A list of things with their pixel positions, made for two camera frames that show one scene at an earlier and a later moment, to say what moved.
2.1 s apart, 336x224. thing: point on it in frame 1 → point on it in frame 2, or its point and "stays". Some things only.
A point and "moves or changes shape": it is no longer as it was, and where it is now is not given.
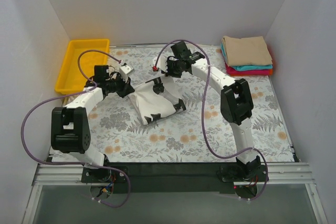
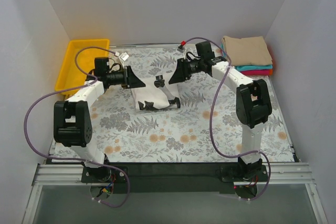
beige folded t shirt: (247, 51) stays
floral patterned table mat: (200, 133) stays
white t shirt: (146, 102) moves or changes shape
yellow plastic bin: (70, 78) stays
